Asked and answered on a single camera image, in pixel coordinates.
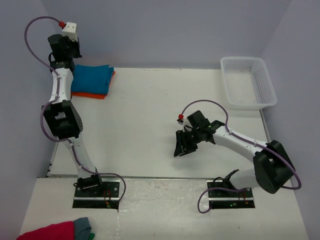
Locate red t shirt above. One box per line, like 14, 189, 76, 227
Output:
16, 221, 75, 240

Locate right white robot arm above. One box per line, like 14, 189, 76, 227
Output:
173, 110, 295, 197

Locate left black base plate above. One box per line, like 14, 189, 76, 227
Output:
72, 180, 120, 210

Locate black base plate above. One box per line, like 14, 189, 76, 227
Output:
72, 180, 120, 210
208, 188, 255, 210

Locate blue t shirt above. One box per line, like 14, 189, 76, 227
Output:
71, 64, 116, 99

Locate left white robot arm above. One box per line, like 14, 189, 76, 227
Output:
41, 34, 104, 197

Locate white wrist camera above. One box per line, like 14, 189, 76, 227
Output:
58, 21, 79, 42
176, 113, 192, 127

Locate grey t shirt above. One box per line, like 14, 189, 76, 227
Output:
73, 217, 92, 240

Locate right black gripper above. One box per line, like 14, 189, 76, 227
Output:
174, 128, 203, 157

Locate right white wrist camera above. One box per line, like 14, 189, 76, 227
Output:
176, 113, 192, 127

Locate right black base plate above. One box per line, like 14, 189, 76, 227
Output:
208, 188, 255, 210

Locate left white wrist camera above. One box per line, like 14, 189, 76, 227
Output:
58, 21, 79, 42

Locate orange folded t shirt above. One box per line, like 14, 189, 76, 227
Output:
71, 71, 116, 100

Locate white plastic basket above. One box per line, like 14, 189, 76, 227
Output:
220, 56, 277, 111

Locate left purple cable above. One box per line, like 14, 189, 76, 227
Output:
23, 16, 127, 206

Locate green t shirt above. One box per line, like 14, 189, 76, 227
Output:
88, 233, 95, 240

